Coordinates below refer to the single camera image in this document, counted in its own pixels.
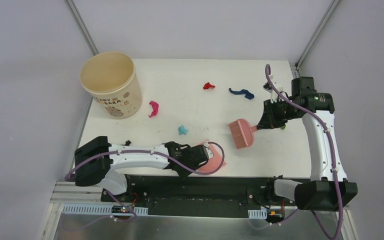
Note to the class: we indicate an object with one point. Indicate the light blue paper scrap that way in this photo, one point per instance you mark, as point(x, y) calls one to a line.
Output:
point(182, 130)

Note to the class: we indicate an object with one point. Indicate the right aluminium frame post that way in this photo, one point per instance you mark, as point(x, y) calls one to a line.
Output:
point(317, 33)

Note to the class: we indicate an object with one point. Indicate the magenta paper scrap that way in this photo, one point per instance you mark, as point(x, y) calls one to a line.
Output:
point(155, 109)

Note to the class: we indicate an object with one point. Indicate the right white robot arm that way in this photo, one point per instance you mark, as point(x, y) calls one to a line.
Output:
point(318, 149)

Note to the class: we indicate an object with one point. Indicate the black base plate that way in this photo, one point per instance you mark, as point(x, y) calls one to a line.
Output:
point(205, 196)

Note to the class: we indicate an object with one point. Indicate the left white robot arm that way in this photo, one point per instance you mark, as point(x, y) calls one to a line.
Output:
point(97, 161)

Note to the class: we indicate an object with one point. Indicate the long blue paper scrap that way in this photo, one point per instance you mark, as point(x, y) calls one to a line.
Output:
point(243, 92)

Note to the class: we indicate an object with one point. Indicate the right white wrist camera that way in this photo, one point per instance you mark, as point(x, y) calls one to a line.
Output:
point(274, 97)

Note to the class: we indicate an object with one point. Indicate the left aluminium frame post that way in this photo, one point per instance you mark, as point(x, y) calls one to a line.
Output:
point(77, 17)

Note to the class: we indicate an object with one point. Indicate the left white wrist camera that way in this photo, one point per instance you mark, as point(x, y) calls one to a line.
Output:
point(206, 145)

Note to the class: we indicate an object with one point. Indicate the beige paper bucket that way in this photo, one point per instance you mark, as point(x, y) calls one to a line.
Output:
point(110, 78)

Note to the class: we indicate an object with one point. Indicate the red paper scrap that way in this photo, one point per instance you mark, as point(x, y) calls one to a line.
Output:
point(208, 86)

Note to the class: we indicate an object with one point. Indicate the pink hand brush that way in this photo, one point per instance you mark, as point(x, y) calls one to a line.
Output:
point(242, 133)

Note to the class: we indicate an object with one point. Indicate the aluminium front rail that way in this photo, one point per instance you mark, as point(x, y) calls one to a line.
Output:
point(68, 191)

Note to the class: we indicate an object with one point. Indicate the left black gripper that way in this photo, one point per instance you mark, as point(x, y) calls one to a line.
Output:
point(204, 156)

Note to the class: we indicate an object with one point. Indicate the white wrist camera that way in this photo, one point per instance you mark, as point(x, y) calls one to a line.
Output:
point(274, 97)
point(206, 145)

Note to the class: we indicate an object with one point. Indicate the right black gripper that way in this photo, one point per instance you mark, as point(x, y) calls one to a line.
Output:
point(269, 120)

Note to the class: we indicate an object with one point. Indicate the pink plastic dustpan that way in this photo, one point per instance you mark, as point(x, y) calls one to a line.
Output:
point(214, 161)

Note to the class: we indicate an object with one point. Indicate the aluminium frame post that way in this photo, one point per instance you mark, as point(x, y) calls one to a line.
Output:
point(317, 33)
point(77, 17)

